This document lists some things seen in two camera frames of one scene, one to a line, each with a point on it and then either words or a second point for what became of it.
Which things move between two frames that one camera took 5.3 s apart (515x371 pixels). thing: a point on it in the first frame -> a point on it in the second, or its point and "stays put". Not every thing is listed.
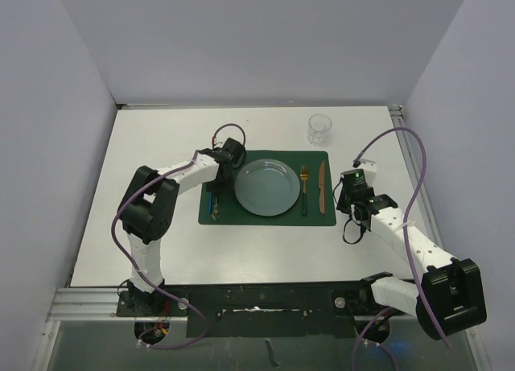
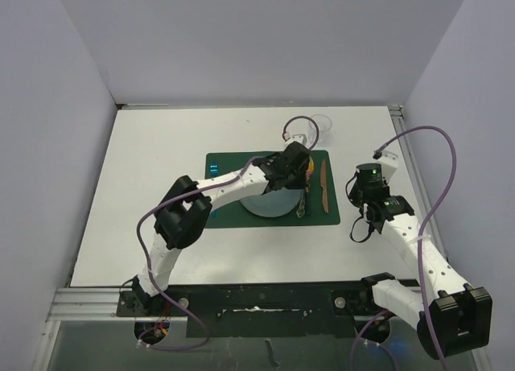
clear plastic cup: [319, 130] stays put
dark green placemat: [315, 204] stays put
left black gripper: [223, 187] -> [300, 183]
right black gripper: [342, 204] -> [353, 196]
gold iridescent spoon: [216, 214] -> [309, 173]
